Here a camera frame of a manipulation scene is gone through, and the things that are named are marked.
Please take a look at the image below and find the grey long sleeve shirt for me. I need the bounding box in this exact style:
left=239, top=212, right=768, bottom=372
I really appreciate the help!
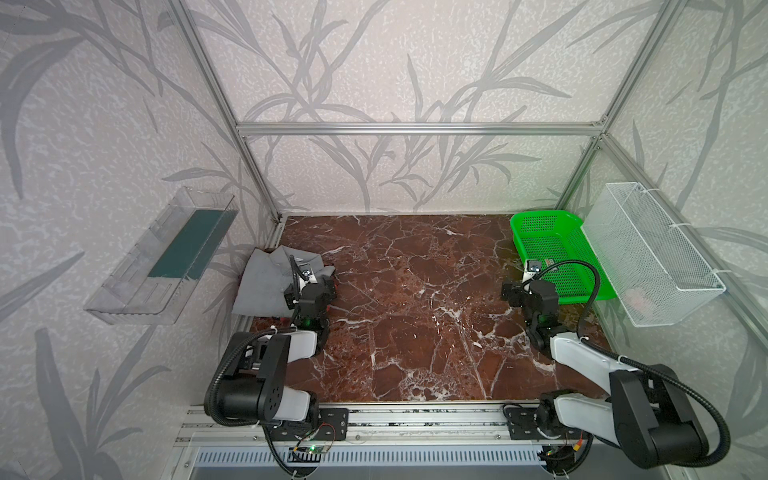
left=232, top=246, right=335, bottom=317

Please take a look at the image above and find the green plastic basket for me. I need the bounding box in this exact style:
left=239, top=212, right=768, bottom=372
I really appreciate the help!
left=510, top=210, right=616, bottom=305

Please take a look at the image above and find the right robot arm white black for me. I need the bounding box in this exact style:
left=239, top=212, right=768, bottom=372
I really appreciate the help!
left=501, top=278, right=729, bottom=469

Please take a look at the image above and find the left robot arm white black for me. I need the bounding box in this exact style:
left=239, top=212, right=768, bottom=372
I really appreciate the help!
left=203, top=275, right=336, bottom=431

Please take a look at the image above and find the red black plaid shirt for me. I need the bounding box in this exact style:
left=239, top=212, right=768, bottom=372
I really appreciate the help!
left=253, top=314, right=290, bottom=322

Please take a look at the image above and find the pink object in wire basket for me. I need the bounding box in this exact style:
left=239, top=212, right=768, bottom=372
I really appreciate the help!
left=624, top=287, right=655, bottom=315

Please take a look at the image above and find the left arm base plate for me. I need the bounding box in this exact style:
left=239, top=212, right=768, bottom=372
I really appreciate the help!
left=267, top=407, right=350, bottom=442

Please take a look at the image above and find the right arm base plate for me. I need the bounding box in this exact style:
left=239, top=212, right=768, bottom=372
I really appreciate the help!
left=502, top=402, right=561, bottom=440

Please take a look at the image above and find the aluminium mounting rail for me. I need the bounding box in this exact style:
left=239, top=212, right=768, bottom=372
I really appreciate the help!
left=173, top=401, right=679, bottom=448

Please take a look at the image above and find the white wire mesh basket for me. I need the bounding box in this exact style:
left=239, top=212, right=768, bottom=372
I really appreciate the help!
left=582, top=182, right=726, bottom=328

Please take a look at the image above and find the clear acrylic wall shelf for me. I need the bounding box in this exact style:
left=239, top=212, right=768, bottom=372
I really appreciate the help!
left=84, top=187, right=239, bottom=326

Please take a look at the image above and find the aluminium frame horizontal bar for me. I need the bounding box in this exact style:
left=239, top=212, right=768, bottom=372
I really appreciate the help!
left=236, top=122, right=602, bottom=137

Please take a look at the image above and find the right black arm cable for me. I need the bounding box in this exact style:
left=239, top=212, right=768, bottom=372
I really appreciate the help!
left=530, top=259, right=732, bottom=469

